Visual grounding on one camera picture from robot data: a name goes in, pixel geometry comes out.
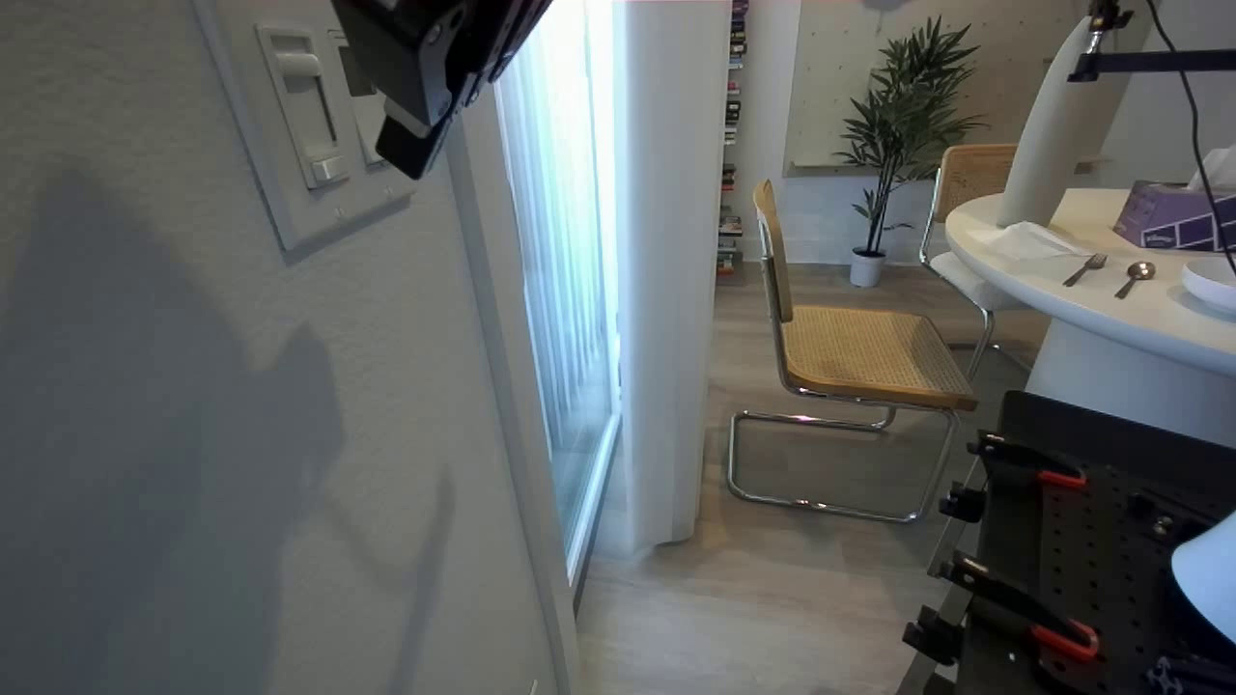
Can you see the white double light switch plate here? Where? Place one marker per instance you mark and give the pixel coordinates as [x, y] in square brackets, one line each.
[303, 213]

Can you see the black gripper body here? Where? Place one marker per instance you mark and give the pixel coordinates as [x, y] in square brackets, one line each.
[401, 44]

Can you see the black orange bar clamp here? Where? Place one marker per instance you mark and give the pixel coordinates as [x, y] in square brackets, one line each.
[1019, 606]
[1024, 460]

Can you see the white curved stand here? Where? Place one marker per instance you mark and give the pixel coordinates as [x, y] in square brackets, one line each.
[1058, 129]

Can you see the purple tissue box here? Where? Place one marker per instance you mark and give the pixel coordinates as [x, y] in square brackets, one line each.
[1163, 218]

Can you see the white round table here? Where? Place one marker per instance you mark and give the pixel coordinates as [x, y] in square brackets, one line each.
[1132, 330]

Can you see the wicker back chrome chair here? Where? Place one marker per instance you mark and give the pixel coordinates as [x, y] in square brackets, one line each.
[973, 176]

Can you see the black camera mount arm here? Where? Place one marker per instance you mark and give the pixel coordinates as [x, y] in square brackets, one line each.
[1162, 65]

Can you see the wicker seat chrome chair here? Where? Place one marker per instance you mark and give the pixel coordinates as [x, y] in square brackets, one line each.
[863, 355]

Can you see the white glass sliding door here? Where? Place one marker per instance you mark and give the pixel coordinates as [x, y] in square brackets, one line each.
[567, 257]

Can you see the bookshelf with books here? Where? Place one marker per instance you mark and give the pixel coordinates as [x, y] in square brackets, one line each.
[735, 117]

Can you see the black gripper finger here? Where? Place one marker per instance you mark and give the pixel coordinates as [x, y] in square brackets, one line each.
[464, 87]
[414, 138]

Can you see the white paper napkin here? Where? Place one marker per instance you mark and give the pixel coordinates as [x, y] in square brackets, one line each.
[1038, 240]

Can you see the potted green plant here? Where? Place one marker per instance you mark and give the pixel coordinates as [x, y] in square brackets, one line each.
[901, 117]

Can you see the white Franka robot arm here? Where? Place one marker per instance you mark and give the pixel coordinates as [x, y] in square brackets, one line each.
[1212, 580]

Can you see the silver spoon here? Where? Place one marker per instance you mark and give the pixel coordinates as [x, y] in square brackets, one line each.
[1132, 275]

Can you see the silver fork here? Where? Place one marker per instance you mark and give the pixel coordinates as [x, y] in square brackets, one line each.
[1082, 268]

